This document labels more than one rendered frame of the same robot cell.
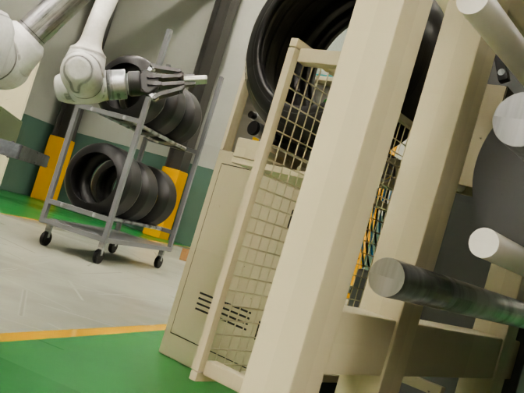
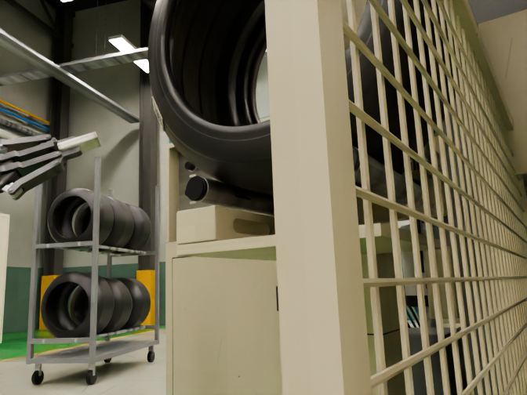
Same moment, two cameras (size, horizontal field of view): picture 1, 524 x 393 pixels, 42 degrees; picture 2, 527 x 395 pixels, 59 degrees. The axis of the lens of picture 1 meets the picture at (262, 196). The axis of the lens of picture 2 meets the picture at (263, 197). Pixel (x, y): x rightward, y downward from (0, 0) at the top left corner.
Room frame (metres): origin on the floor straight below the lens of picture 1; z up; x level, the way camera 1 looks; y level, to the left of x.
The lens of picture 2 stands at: (1.22, 0.05, 0.72)
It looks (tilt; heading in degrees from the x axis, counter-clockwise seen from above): 11 degrees up; 354
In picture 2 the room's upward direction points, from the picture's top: 2 degrees counter-clockwise
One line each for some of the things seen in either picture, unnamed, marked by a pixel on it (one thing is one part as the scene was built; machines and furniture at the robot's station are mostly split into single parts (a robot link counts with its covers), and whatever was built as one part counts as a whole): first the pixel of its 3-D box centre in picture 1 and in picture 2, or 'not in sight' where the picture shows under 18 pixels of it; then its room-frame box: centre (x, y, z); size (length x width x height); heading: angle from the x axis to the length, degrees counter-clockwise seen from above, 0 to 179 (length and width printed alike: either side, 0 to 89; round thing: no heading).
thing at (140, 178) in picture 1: (136, 152); (103, 269); (6.04, 1.16, 0.96); 1.30 x 0.62 x 1.92; 163
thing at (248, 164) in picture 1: (313, 183); (316, 245); (2.08, -0.14, 0.80); 0.37 x 0.36 x 0.02; 52
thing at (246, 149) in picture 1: (280, 164); (253, 233); (2.17, -0.03, 0.83); 0.36 x 0.09 x 0.06; 142
